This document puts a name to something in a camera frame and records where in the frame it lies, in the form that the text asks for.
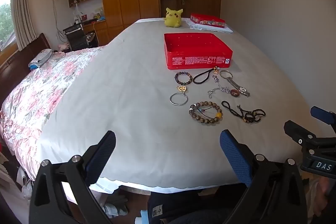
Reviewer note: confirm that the grey bed sheet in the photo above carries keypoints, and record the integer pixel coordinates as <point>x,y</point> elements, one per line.
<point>126,87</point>

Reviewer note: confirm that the pink plush toy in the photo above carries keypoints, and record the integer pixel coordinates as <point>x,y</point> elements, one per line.
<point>63,47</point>

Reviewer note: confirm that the gold pendant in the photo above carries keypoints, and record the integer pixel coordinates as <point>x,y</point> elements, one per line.
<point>182,88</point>

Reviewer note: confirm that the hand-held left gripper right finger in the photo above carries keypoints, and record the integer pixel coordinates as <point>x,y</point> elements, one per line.
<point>236,158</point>

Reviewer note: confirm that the window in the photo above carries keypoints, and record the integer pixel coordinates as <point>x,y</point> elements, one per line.
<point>6,24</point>

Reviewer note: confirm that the yellow plush toy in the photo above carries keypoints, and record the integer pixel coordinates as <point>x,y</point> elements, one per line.
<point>172,18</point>

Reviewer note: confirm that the folded grey blue cloth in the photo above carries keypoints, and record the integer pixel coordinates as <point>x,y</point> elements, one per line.
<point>40,58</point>

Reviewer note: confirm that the wooden desk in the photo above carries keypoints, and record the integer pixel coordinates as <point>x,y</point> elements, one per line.
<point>99,29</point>

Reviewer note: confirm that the red tin box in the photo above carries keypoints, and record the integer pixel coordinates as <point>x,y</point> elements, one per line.
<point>195,44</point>

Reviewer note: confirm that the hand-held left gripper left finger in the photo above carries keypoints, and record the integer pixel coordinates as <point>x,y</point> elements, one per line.
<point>102,155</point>

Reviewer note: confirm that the pink floral quilt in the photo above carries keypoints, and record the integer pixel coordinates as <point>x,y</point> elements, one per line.
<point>44,92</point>

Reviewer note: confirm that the beige curtain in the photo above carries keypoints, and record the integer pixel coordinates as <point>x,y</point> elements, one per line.
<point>23,14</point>

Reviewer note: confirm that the white folded cloth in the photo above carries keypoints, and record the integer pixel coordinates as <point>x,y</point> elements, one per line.
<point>223,29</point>

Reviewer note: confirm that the dark wooden headboard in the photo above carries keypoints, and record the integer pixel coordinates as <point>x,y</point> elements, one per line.
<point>18,64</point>

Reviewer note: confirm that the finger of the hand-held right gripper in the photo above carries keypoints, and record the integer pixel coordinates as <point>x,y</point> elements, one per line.
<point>324,115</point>
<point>299,133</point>

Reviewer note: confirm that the red tin lid with pictures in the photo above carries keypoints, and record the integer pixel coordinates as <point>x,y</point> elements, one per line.
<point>207,20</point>

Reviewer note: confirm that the silver bangle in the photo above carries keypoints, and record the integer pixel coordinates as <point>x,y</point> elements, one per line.
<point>170,99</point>

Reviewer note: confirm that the black office chair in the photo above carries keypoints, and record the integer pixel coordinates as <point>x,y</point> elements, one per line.
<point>76,37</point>

